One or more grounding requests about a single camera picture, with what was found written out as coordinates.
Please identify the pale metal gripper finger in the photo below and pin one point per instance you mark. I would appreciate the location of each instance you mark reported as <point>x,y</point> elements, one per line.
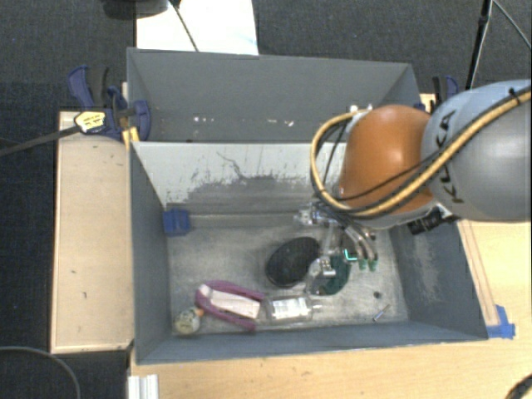
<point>313,274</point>
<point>329,266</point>

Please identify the dark green flat object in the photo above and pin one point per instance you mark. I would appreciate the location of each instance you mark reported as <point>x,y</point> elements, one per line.
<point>338,281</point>

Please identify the black round disc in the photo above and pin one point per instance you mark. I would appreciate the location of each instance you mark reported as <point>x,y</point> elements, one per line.
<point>289,262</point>

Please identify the small grey metal rod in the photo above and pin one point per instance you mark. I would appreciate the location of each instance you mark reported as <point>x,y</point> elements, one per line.
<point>381,313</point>

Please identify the white pink tube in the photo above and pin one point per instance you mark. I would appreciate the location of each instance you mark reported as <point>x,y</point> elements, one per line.
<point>234,303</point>

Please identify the grey metal bin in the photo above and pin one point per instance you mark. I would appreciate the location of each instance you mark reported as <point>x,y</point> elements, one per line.
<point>232,247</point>

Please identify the speckled pale toy with orange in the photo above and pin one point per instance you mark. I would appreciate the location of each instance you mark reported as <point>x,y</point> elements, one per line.
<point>187,321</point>

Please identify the pale wood board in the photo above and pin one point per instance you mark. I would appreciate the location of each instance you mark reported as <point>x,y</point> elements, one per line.
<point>91,239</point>

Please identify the black cylinder on white bracket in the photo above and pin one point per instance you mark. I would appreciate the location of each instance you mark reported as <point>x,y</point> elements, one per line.
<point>428,222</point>

